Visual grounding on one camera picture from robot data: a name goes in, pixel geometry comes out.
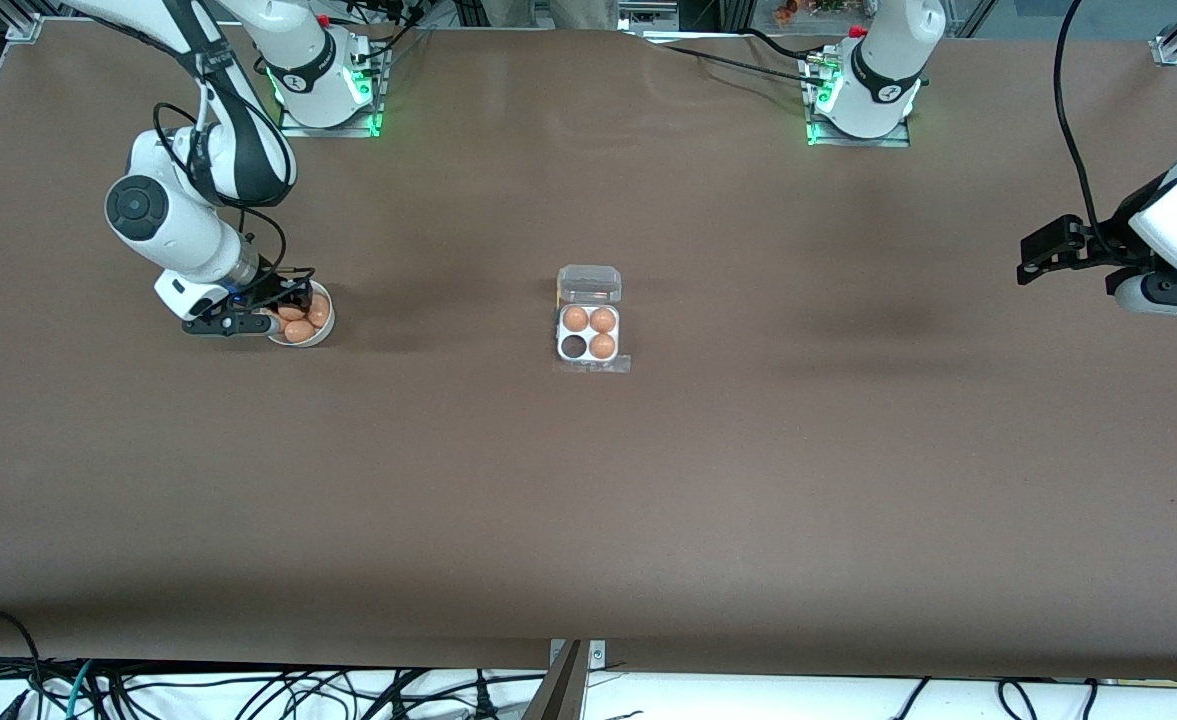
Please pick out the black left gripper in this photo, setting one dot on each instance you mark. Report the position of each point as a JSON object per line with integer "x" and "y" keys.
{"x": 1101, "y": 243}

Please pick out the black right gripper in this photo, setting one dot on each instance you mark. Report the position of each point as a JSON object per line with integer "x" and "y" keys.
{"x": 276, "y": 284}

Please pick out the clear plastic egg box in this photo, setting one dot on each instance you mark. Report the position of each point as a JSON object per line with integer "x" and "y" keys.
{"x": 588, "y": 285}

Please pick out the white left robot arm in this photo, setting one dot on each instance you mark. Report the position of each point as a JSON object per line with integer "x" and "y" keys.
{"x": 878, "y": 60}

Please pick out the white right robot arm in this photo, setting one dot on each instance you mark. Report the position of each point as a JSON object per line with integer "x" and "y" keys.
{"x": 298, "y": 60}

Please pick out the brown egg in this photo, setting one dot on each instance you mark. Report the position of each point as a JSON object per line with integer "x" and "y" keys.
{"x": 576, "y": 319}
{"x": 320, "y": 312}
{"x": 299, "y": 331}
{"x": 281, "y": 316}
{"x": 602, "y": 346}
{"x": 603, "y": 320}

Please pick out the white round bowl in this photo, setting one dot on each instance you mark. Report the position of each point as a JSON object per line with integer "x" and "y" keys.
{"x": 324, "y": 335}

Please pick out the beige trousers of person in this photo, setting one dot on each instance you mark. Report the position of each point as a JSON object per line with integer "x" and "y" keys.
{"x": 548, "y": 12}

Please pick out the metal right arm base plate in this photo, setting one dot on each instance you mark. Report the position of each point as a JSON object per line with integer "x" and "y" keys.
{"x": 293, "y": 131}

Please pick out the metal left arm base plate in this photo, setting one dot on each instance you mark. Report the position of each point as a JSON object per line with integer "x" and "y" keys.
{"x": 888, "y": 140}

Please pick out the small metal bracket plate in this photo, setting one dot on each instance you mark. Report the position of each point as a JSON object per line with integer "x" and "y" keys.
{"x": 596, "y": 655}

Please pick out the dark metal post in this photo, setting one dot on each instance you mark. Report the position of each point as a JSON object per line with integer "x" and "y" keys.
{"x": 558, "y": 685}

